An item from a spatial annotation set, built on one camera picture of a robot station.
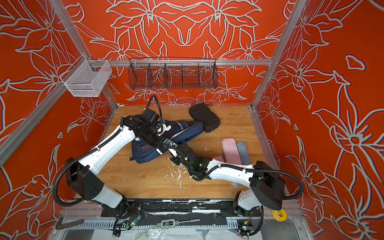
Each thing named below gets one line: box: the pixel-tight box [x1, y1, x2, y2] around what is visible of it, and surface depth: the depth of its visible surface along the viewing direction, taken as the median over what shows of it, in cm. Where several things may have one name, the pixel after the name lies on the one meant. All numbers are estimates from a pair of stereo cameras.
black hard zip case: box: [189, 103, 221, 133], surface depth 108 cm
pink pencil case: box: [221, 137, 242, 165], surface depth 95 cm
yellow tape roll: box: [272, 208, 287, 222], surface depth 71 cm
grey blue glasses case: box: [236, 141, 250, 165], surface depth 93 cm
